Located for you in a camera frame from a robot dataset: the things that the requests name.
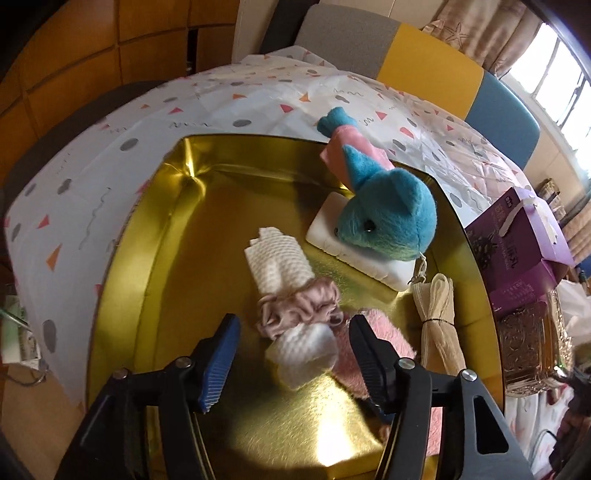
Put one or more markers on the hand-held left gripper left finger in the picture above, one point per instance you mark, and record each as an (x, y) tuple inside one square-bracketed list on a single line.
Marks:
[(219, 364)]

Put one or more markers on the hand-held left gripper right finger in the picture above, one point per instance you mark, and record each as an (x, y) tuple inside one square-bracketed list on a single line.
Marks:
[(369, 364)]

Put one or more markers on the pink fuzzy sock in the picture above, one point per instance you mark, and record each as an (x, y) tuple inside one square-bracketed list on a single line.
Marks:
[(397, 339)]

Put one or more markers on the cream socks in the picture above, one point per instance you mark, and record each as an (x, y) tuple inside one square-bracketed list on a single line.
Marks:
[(438, 323)]

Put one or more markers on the white foam block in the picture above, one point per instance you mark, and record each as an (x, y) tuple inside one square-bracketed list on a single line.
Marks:
[(369, 267)]

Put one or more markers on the pink satin scrunchie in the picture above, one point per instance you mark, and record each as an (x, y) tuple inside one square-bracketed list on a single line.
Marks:
[(295, 300)]

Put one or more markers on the gold metal tin box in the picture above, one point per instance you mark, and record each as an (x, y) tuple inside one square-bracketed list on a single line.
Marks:
[(198, 258)]

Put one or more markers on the white waffle cloth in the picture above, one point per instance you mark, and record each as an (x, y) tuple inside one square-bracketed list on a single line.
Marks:
[(281, 263)]

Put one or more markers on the blue plush toy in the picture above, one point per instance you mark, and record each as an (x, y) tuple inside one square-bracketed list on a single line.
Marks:
[(392, 207)]

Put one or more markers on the ornate gold tissue box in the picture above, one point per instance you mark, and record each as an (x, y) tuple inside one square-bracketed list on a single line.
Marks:
[(531, 350)]

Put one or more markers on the purple carton box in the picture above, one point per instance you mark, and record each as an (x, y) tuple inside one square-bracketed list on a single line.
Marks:
[(517, 249)]

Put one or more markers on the stack of green white papers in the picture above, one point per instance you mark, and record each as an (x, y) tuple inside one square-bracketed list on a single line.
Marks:
[(18, 337)]

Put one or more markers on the white tissue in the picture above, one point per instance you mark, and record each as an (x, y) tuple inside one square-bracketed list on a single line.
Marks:
[(577, 300)]

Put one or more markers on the small boxes on desk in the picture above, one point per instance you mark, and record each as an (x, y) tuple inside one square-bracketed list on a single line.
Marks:
[(551, 198)]

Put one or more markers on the dark grey chair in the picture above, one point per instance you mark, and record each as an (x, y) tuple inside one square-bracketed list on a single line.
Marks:
[(92, 106)]

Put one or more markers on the grey yellow blue headboard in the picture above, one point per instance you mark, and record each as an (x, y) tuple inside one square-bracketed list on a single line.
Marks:
[(429, 55)]

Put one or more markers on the window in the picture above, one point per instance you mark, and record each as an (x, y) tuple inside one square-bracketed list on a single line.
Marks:
[(554, 83)]

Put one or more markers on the wooden wardrobe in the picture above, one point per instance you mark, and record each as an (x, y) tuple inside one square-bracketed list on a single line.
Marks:
[(92, 46)]

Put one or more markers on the beige starfish print curtain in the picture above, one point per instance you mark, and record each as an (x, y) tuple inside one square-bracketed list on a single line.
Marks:
[(480, 32)]

